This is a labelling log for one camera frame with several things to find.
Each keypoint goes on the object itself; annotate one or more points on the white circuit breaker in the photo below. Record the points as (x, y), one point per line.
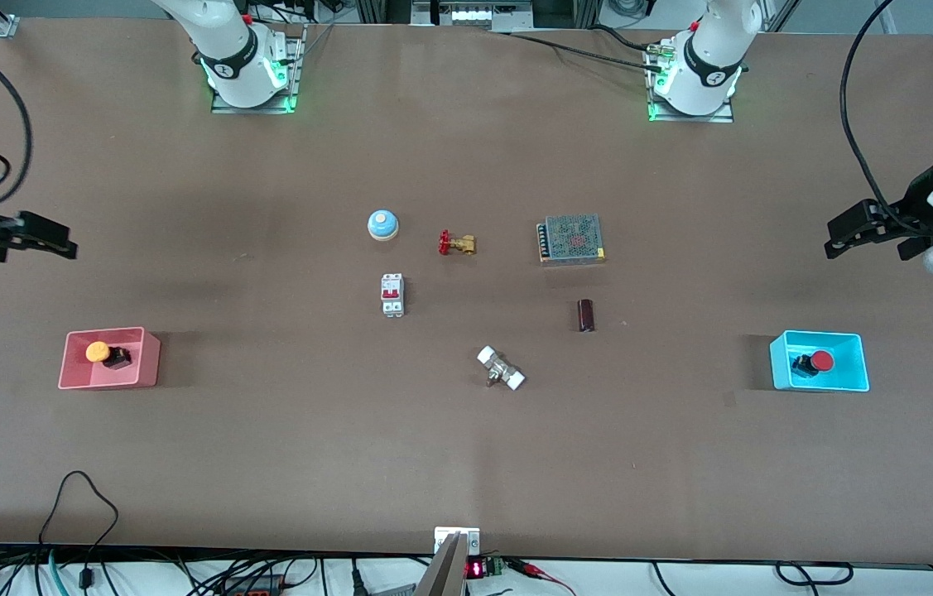
(392, 295)

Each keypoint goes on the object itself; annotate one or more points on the red digit display module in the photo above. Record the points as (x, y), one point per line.
(478, 569)

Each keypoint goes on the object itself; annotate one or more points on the blue service bell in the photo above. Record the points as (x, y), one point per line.
(382, 224)

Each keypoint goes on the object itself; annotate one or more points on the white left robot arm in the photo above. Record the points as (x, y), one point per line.
(702, 74)

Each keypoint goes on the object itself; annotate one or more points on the red push button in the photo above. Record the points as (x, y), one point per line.
(823, 361)

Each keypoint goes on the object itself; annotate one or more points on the pink plastic box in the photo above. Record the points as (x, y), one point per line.
(77, 372)

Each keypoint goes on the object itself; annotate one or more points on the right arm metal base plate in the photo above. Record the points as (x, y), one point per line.
(294, 66)

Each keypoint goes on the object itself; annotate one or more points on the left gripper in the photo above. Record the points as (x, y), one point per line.
(911, 217)

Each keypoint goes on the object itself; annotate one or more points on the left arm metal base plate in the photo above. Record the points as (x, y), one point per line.
(727, 116)

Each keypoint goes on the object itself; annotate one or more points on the dark red cylinder capacitor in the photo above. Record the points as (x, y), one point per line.
(587, 315)

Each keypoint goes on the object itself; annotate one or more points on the cyan plastic box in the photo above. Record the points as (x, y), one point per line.
(851, 364)

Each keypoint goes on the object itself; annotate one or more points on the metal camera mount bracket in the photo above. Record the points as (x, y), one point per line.
(448, 571)

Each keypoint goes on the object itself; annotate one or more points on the yellow push button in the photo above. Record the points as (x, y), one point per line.
(98, 352)

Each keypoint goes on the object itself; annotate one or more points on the black orange power strip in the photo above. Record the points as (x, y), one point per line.
(255, 586)

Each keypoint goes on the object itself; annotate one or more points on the metal mesh power supply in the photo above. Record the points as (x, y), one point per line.
(574, 238)

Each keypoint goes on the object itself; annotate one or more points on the metal fitting white caps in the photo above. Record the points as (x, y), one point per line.
(500, 368)

